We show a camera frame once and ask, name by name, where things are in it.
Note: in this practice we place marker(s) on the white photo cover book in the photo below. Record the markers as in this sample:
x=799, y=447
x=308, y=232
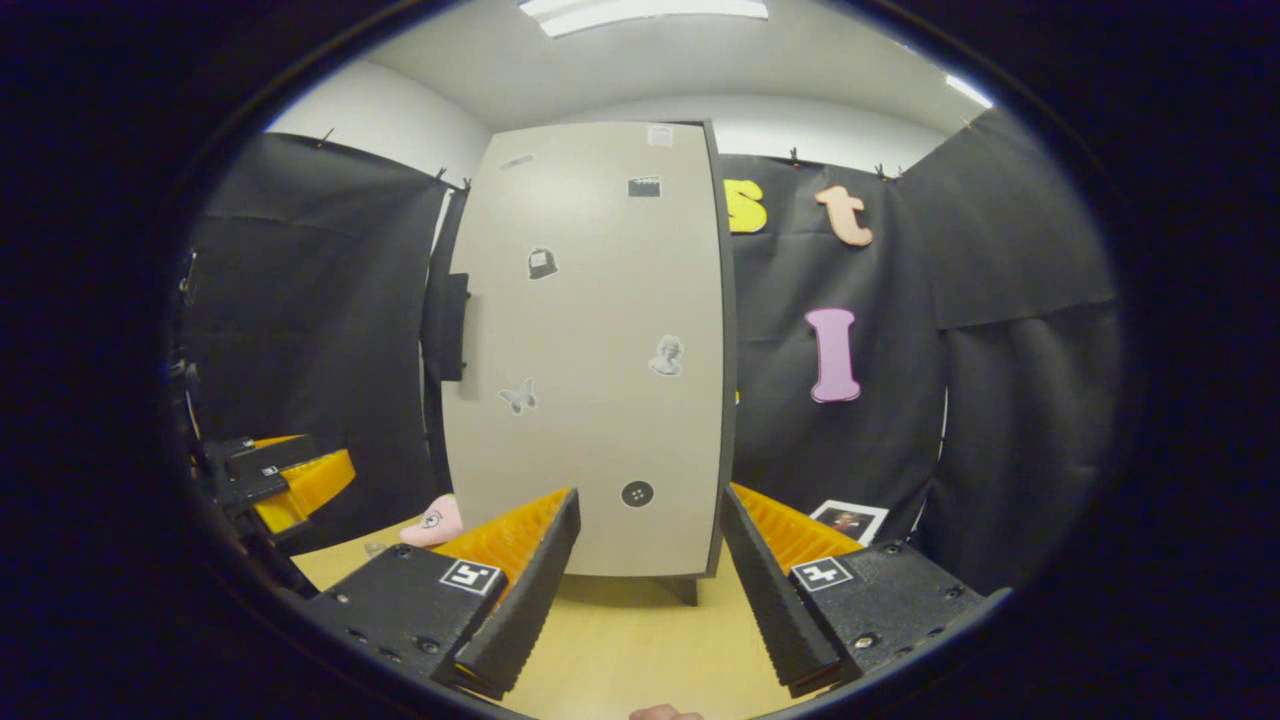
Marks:
x=848, y=522

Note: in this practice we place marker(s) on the beige cabinet door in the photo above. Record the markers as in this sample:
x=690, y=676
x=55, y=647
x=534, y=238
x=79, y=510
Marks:
x=600, y=300

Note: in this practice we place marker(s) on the black backdrop cloth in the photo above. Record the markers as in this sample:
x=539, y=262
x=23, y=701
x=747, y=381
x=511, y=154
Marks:
x=320, y=300

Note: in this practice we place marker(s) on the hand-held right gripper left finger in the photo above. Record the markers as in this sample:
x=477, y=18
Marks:
x=520, y=610

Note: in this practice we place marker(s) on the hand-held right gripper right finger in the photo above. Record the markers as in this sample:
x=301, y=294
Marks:
x=775, y=600

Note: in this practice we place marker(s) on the large ceiling light panel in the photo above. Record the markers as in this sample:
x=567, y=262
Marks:
x=640, y=12

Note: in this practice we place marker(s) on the pink plush toy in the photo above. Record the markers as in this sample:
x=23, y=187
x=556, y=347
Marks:
x=435, y=522

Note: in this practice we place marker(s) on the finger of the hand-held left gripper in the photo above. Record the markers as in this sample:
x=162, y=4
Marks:
x=310, y=485
x=260, y=455

